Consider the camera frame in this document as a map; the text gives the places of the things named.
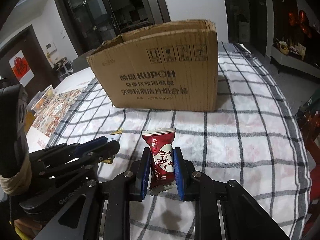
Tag white gold snack packet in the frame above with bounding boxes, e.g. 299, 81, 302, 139
100, 128, 124, 164

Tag red white snack packet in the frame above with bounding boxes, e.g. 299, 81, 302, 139
142, 128, 176, 196

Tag floral patterned mat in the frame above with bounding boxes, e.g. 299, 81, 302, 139
32, 88, 84, 137

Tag plastic container with fruit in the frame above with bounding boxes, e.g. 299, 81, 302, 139
27, 85, 55, 113

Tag plaid white grey tablecloth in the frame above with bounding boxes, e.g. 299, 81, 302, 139
49, 43, 311, 239

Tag grey chair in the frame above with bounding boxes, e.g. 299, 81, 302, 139
72, 49, 94, 73

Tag brown cardboard box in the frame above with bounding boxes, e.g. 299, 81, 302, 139
87, 20, 218, 112

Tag red box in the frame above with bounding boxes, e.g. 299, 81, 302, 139
294, 87, 320, 181

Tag red balloons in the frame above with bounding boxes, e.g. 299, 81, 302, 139
288, 10, 312, 37

